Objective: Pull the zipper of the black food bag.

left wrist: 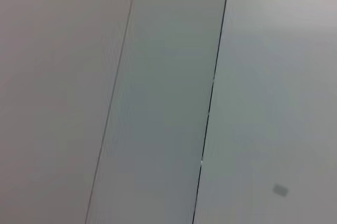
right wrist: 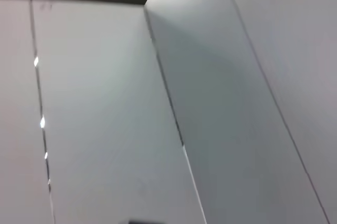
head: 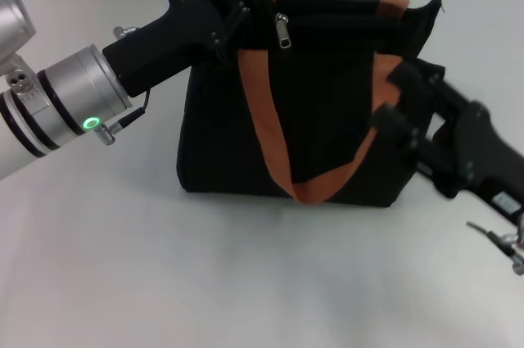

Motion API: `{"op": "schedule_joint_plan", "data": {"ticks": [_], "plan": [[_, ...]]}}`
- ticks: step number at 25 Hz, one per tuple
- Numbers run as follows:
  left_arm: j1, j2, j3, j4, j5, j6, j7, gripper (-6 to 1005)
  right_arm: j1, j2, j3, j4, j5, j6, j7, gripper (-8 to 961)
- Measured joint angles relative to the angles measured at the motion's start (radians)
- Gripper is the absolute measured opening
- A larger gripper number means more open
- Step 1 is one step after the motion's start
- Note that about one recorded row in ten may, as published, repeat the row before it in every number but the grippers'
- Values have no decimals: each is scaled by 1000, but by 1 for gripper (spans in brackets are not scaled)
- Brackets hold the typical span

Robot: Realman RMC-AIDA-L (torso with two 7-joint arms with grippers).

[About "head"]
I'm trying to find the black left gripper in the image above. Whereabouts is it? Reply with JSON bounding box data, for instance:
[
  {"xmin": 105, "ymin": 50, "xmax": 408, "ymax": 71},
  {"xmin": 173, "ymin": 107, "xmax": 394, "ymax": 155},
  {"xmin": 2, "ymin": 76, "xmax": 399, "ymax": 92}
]
[{"xmin": 102, "ymin": 0, "xmax": 274, "ymax": 97}]

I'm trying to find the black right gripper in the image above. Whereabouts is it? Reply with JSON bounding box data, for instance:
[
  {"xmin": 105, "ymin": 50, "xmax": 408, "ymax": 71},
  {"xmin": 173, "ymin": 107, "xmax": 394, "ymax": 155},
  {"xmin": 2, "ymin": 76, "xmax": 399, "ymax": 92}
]
[{"xmin": 368, "ymin": 63, "xmax": 524, "ymax": 222}]

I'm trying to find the black bag with orange handles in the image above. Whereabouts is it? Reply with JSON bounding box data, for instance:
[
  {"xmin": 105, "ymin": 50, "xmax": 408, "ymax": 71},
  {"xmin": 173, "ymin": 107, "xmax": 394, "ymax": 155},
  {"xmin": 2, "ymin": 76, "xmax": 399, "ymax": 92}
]
[{"xmin": 175, "ymin": 0, "xmax": 447, "ymax": 208}]

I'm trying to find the right gripper grey cable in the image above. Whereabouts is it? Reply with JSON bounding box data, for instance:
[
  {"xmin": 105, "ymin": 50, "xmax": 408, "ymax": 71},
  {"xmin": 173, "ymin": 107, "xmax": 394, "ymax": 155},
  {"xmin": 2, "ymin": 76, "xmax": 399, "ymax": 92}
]
[{"xmin": 466, "ymin": 216, "xmax": 524, "ymax": 275}]

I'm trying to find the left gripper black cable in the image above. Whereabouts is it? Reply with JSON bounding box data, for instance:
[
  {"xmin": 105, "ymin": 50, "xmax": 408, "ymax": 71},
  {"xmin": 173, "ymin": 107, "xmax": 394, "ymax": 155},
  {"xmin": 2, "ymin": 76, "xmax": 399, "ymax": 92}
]
[{"xmin": 97, "ymin": 88, "xmax": 151, "ymax": 147}]

